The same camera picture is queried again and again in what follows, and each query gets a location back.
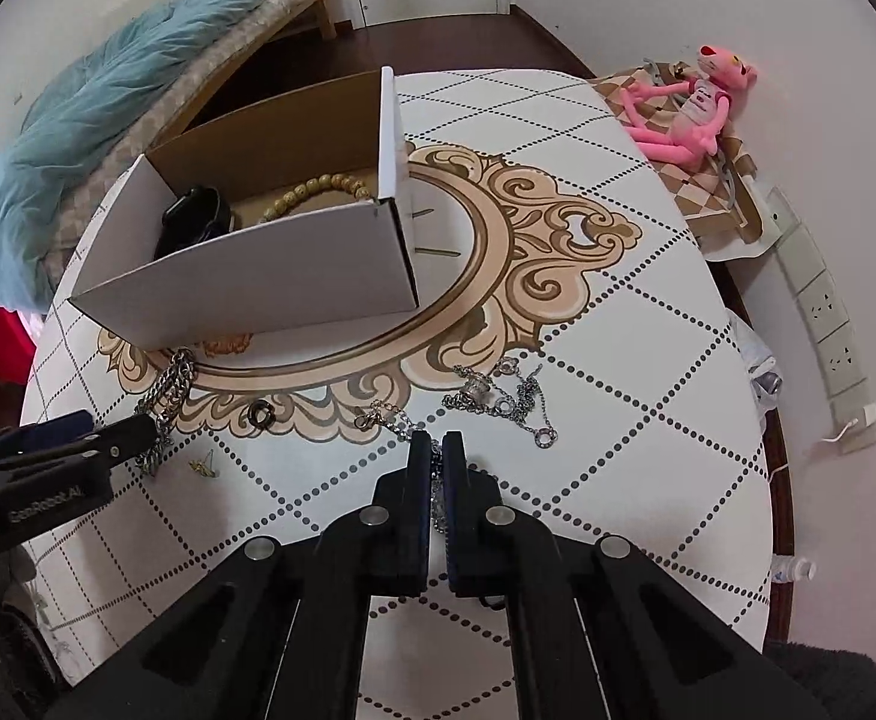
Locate pink plush toy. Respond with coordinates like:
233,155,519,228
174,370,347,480
618,43,761,164

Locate chunky silver chain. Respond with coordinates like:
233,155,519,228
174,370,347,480
135,347,197,478

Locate white patterned tablecloth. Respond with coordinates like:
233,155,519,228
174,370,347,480
20,69,774,720

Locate white wall socket panel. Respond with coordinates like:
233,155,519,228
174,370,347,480
766,186,876,457

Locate white cardboard box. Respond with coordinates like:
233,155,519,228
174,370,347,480
67,66,420,352

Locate black wristband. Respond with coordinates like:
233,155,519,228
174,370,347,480
154,186,236,260

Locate wooden bed with patterned mattress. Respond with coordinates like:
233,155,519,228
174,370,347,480
33,0,339,278

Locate wooden bead bracelet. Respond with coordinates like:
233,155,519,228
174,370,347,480
258,174,373,226

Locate silver necklace with ring pendants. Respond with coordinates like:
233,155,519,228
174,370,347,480
442,358,560,452

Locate dark fuzzy cushion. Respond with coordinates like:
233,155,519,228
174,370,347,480
764,640,876,720

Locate brown diamond patterned cloth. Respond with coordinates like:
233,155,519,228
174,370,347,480
594,58,775,265

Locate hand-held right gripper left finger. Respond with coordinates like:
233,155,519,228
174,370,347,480
44,432,436,720

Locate clear plastic bag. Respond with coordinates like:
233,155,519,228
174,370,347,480
730,311,786,410

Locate thin silver chain necklace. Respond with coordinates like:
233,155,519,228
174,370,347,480
354,399,446,535

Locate bed with blue blanket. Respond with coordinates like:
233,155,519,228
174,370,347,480
0,0,328,316

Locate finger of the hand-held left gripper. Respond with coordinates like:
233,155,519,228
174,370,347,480
0,410,94,461
0,413,159,497

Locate clear plastic bottle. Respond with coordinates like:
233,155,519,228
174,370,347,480
770,555,818,586

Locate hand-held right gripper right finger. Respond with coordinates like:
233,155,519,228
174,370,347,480
442,431,833,720

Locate white charger with cable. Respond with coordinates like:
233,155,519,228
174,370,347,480
766,403,876,485

